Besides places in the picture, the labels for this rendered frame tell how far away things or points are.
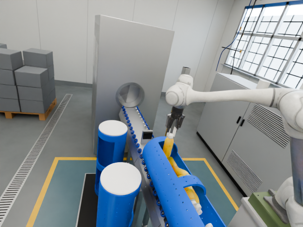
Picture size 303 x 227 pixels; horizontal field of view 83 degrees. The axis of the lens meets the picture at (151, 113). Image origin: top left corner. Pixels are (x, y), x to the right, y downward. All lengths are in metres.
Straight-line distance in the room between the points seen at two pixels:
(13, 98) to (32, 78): 0.54
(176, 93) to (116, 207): 0.82
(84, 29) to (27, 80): 2.30
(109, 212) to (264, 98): 1.15
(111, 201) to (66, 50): 4.72
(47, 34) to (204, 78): 4.83
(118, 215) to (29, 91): 2.94
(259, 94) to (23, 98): 3.62
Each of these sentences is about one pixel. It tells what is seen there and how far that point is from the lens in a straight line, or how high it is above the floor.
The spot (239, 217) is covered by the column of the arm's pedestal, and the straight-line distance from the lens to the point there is 1.64.
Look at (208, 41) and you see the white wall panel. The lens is 6.04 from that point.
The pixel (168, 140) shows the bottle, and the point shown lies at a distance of 1.24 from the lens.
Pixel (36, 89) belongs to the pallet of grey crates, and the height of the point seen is 0.63.
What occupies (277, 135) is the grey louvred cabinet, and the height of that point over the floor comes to 1.10.
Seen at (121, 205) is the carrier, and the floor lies 0.94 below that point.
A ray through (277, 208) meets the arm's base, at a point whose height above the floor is 1.11.
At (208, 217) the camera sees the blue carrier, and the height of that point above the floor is 1.04.
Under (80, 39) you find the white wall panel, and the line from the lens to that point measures 5.37.
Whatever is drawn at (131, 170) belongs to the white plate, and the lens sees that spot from 1.30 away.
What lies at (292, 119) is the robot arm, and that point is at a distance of 0.88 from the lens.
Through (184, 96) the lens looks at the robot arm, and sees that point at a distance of 0.91.
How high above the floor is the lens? 1.96
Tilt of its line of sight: 26 degrees down
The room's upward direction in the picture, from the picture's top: 12 degrees clockwise
